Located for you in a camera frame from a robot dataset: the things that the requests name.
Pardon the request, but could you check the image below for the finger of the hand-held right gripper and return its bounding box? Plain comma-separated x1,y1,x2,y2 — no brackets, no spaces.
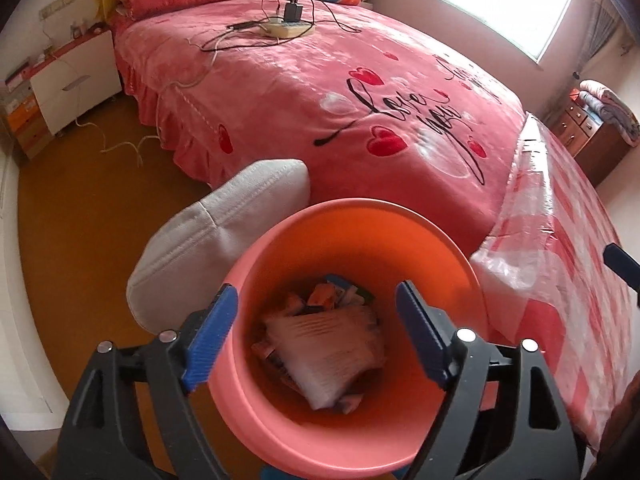
602,242,640,307

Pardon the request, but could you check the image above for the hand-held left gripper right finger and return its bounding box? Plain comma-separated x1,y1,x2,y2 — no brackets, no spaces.
395,280,586,480

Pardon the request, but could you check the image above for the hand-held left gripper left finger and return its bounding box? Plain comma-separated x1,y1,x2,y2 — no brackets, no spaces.
52,284,240,480

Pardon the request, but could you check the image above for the white plastic bag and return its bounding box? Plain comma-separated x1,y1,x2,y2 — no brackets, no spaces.
264,305,387,411

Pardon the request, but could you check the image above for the orange plastic bin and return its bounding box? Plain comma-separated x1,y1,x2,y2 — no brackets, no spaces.
206,198,488,480

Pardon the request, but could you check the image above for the green white wrapper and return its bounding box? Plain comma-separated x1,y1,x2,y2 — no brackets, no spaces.
345,285,376,308

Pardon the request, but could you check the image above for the white padded cushion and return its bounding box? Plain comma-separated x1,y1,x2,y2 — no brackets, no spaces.
126,159,312,336

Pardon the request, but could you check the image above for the orange snack wrapper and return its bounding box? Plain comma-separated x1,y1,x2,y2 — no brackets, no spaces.
306,280,351,311

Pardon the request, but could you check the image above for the brown wooden cabinet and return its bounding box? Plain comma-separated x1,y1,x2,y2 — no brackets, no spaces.
547,87,633,188

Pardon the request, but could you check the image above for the folded blankets pile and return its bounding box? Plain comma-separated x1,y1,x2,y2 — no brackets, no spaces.
577,79,640,148

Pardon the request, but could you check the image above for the grey patterned curtain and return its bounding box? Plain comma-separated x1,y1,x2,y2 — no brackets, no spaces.
575,0,621,78

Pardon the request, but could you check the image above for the orange storage box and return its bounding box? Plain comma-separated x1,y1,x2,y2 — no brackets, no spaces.
5,95,51,158

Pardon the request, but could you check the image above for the white nightstand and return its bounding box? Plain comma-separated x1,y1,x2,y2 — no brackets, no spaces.
29,27,123,136

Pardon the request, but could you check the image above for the window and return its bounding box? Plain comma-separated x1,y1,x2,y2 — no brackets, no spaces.
425,0,578,64

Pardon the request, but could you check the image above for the white power strip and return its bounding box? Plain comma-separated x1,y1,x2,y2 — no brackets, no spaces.
260,19,316,39

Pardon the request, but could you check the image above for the pink folded blanket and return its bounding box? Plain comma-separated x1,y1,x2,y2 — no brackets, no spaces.
117,0,247,20

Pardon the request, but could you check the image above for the white cable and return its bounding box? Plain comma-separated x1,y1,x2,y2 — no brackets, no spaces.
72,35,223,163

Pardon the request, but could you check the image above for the wall socket panel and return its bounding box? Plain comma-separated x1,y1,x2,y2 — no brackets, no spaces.
39,0,77,20

